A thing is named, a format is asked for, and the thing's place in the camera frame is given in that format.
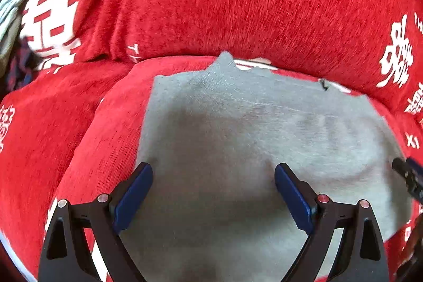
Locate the red printed seat cushion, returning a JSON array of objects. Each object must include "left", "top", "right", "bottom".
[{"left": 0, "top": 54, "right": 423, "bottom": 282}]

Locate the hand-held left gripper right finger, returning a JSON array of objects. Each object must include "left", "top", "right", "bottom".
[{"left": 274, "top": 162, "right": 389, "bottom": 282}]

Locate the dark plaid cloth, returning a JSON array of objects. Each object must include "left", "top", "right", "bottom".
[{"left": 7, "top": 38, "right": 42, "bottom": 93}]

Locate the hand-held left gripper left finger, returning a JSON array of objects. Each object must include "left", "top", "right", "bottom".
[{"left": 38, "top": 162, "right": 154, "bottom": 282}]

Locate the light grey-blue cloth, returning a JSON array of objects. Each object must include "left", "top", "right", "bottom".
[{"left": 0, "top": 0, "right": 31, "bottom": 78}]

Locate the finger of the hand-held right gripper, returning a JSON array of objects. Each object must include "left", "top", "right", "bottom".
[
  {"left": 392, "top": 157, "right": 423, "bottom": 204},
  {"left": 407, "top": 157, "right": 423, "bottom": 183}
]

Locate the grey knit shirt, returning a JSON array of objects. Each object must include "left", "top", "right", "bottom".
[{"left": 119, "top": 51, "right": 413, "bottom": 282}]

